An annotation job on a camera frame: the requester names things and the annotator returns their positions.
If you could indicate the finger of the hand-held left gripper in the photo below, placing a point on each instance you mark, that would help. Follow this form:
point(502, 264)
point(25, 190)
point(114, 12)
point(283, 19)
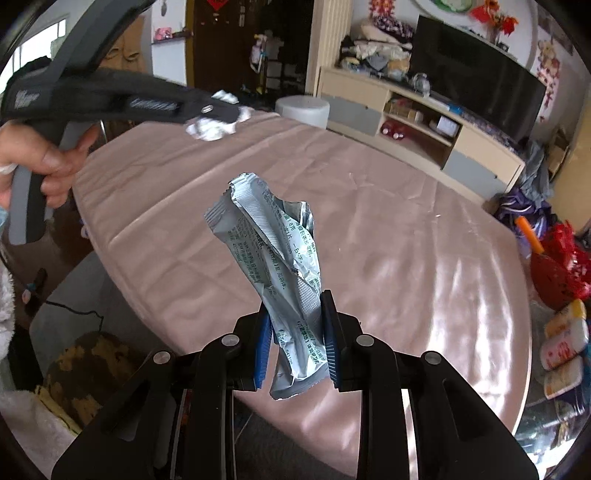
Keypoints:
point(210, 108)

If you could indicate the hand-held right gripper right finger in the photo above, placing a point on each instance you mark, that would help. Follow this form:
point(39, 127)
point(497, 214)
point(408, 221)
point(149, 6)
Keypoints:
point(328, 341)

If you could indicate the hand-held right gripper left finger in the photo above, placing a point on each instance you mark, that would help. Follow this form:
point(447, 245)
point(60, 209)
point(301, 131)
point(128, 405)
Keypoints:
point(261, 355)

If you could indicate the grey foil wrapper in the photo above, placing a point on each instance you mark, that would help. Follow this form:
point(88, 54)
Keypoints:
point(208, 131)

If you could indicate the silver foil packet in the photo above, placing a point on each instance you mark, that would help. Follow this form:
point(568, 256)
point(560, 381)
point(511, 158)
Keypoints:
point(277, 258)

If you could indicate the person's left hand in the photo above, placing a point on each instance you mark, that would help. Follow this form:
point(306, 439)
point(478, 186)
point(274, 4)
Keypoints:
point(51, 159)

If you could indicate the dark brown door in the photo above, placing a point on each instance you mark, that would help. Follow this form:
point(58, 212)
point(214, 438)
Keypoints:
point(217, 41)

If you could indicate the white round stool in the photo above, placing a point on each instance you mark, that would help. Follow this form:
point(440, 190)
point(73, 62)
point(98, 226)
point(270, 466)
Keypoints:
point(302, 110)

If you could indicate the red door decoration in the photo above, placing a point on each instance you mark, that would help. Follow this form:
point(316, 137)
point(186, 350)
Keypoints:
point(216, 4)

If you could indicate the pink tablecloth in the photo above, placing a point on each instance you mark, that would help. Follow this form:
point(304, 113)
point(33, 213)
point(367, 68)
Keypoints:
point(369, 240)

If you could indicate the camouflage cushion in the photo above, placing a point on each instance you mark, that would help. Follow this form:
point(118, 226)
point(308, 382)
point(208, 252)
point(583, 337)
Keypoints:
point(92, 374)

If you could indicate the pile of clothes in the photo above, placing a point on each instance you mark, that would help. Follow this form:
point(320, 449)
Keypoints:
point(374, 50)

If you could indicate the glass ball ornament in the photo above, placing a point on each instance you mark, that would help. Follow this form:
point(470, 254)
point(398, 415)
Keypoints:
point(421, 83)

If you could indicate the orange tube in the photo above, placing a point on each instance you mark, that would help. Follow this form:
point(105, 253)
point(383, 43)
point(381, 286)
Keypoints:
point(530, 235)

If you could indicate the purple bag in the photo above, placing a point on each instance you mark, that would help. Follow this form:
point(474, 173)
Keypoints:
point(524, 207)

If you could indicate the white fleece garment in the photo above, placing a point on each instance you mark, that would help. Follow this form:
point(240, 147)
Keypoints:
point(27, 415)

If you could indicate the red plastic basket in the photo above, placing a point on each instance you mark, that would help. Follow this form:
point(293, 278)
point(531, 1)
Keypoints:
point(561, 272)

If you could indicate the beige television cabinet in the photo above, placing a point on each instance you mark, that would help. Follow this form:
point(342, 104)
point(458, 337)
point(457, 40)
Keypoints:
point(480, 152)

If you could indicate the black television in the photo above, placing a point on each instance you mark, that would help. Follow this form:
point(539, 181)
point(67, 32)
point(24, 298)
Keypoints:
point(480, 83)

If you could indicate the cardboard box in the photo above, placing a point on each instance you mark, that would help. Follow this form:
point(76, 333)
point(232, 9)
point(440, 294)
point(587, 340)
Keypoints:
point(559, 152)

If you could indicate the red flower wall decoration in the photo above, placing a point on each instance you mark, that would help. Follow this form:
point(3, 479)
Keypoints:
point(496, 16)

